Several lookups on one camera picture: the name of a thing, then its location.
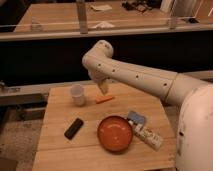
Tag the tan suction gripper tip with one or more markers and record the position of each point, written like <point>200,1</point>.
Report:
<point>103,86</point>

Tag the white ceramic cup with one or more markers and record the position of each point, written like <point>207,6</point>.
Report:
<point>77,93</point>

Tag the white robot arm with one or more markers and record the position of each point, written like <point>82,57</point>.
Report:
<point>193,96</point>

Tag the orange carrot piece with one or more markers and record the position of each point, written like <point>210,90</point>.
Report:
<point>102,99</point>

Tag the red round bowl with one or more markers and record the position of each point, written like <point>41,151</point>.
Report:
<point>115,134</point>

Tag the black remote control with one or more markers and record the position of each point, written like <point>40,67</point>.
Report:
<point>73,129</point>

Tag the white crumpled cloth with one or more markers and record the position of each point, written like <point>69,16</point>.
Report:
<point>103,25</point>

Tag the white printed tube package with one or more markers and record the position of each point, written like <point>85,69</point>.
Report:
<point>147,136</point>

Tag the white paper sheet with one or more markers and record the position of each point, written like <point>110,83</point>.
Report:
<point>101,7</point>

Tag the black device pile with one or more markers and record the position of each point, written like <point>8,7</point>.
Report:
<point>138,5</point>

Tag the grey vertical post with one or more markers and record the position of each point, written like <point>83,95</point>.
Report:
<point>82,17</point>

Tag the metal rail frame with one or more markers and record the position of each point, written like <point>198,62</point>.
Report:
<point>31,94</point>

